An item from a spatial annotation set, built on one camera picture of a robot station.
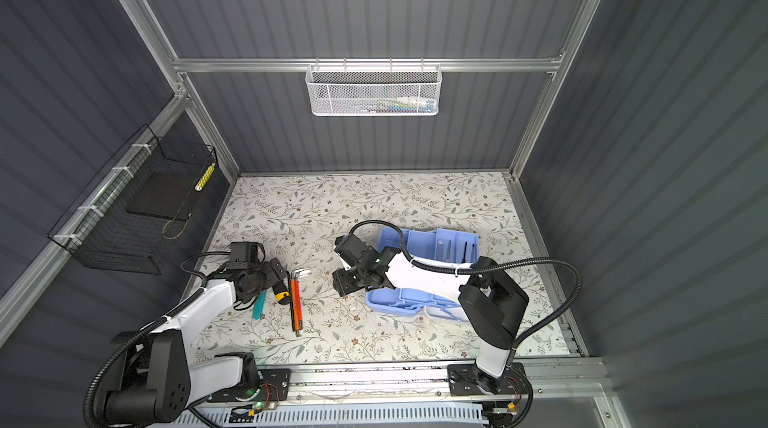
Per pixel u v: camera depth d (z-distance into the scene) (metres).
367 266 0.64
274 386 0.73
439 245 0.86
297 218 1.08
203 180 0.81
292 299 0.87
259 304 0.87
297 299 0.88
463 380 0.73
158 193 0.75
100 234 0.65
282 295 0.87
